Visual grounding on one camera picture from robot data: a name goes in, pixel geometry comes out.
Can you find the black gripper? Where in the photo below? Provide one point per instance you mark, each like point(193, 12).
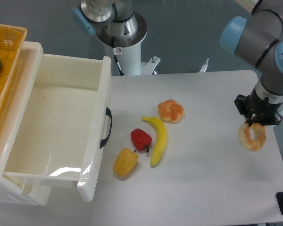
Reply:
point(257, 110)

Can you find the glazed ring donut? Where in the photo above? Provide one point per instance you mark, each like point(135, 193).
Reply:
point(252, 137)

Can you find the silver left robot arm base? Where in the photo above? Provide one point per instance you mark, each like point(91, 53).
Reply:
point(119, 29)

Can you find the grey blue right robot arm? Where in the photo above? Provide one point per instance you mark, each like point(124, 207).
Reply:
point(256, 41)

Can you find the open upper white drawer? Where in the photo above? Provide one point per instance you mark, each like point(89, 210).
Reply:
point(58, 141)

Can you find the white drawer cabinet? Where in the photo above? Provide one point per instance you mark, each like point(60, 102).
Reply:
point(12, 114)

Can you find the knotted round bread bun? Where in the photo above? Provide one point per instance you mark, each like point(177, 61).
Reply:
point(170, 111)

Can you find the yellow banana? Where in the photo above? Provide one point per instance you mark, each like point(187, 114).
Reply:
point(161, 139)

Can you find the red bell pepper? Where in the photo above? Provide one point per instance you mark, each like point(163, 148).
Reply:
point(141, 140)

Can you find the yellow bell pepper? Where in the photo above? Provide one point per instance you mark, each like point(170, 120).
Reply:
point(125, 162)

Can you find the orange woven basket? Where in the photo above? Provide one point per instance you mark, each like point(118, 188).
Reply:
point(11, 42)

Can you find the white table clamp bracket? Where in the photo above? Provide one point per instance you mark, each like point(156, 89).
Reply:
point(148, 68)

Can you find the dark drawer handle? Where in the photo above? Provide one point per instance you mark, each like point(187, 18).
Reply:
point(109, 124)

